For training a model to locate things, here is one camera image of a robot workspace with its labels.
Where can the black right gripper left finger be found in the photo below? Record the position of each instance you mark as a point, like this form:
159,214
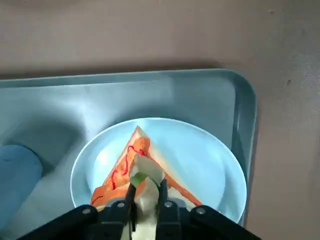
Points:
82,220

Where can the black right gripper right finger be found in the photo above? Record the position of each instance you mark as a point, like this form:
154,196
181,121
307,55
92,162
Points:
190,225

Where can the triangular toy sandwich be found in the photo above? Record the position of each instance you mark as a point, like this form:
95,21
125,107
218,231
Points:
135,155

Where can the light blue round plate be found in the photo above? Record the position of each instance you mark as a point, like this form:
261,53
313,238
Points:
200,162

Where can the blue cup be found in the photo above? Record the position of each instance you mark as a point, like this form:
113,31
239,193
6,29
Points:
17,170

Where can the teal rectangular tray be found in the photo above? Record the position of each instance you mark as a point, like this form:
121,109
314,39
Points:
150,100

